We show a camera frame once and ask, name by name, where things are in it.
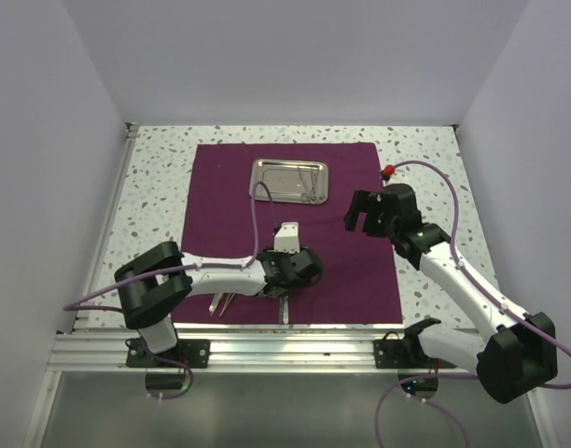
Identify steel scalpel handle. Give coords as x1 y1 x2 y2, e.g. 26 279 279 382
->
279 297 289 325

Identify thin pointed steel tweezers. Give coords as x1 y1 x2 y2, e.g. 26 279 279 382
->
219 293 235 316

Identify purple cloth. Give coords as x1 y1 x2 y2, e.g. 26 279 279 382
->
181 143 402 324

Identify wide steel tweezers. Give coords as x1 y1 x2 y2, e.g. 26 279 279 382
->
209 293 224 315

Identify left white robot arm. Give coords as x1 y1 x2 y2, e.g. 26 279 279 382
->
114 242 324 367

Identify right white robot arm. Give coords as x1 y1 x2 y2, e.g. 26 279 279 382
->
344 184 557 404

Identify steel instrument tray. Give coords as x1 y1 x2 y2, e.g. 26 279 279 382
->
249 159 329 205

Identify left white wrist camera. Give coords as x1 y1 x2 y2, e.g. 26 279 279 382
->
273 222 300 254

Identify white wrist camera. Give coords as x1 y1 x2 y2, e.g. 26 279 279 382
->
273 222 300 254
380 164 410 188

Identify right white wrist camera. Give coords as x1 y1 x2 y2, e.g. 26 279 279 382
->
380 164 410 188

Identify steel ring-handled scissors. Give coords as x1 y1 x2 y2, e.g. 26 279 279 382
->
296 165 315 203

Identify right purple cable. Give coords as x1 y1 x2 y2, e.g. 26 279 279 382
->
374 160 571 448

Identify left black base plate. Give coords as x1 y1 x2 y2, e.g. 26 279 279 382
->
125 338 211 369

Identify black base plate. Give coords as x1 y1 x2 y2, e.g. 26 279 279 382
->
125 338 211 369
372 331 455 370

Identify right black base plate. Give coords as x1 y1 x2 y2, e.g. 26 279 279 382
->
372 331 455 370

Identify aluminium left side rail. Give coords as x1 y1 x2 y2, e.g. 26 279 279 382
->
72 121 139 333

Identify aluminium rail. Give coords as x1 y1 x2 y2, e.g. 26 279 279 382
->
46 329 538 373
72 121 139 333

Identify aluminium front rail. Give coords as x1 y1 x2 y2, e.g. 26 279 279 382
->
46 329 538 373

